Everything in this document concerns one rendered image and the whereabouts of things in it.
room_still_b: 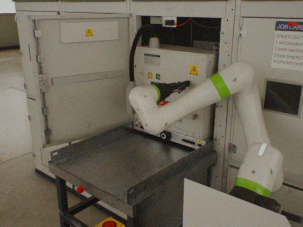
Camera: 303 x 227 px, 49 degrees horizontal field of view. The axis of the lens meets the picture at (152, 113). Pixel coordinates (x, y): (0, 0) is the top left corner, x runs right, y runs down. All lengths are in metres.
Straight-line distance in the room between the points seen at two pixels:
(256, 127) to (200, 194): 0.46
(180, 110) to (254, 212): 0.56
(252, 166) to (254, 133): 0.28
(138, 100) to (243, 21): 0.62
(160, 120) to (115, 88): 0.75
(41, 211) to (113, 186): 1.51
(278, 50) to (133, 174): 0.88
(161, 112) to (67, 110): 0.75
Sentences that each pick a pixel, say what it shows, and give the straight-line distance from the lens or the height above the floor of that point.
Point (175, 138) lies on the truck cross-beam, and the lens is 1.94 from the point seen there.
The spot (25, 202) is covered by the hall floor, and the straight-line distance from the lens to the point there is 3.15.
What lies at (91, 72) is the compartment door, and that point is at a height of 1.24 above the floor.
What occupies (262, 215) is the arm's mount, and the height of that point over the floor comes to 1.03.
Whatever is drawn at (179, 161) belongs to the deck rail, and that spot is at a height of 0.90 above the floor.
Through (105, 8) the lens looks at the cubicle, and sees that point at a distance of 2.27.
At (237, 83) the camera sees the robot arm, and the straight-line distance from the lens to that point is 1.43.
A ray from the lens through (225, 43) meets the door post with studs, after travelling 1.72.
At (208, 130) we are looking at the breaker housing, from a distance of 1.87.
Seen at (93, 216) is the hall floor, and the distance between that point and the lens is 2.83.
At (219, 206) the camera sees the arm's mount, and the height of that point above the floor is 1.00.
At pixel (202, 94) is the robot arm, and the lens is 1.43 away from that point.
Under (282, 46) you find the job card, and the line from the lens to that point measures 1.58.
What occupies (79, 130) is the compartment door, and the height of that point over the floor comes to 0.89.
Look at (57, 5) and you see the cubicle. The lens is 2.70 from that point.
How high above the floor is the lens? 1.64
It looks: 19 degrees down
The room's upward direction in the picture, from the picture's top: straight up
